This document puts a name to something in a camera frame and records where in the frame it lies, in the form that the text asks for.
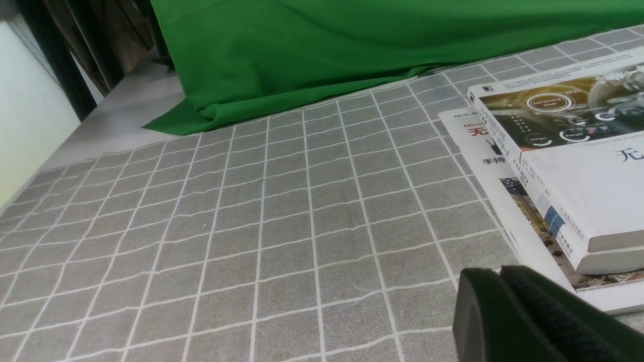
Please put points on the white self-driving textbook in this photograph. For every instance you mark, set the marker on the white self-driving textbook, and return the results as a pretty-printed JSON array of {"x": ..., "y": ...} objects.
[{"x": 575, "y": 134}]

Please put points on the green backdrop cloth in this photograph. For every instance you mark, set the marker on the green backdrop cloth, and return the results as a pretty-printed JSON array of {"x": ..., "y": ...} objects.
[{"x": 240, "y": 60}]

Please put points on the grey checked tablecloth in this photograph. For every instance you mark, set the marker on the grey checked tablecloth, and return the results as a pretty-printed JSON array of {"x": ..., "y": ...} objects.
[{"x": 330, "y": 233}]

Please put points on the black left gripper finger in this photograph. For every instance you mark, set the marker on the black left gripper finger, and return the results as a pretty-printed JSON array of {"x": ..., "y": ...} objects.
[{"x": 518, "y": 314}]

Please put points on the thin white magazine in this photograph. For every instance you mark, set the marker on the thin white magazine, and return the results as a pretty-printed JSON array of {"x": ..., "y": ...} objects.
[{"x": 527, "y": 231}]

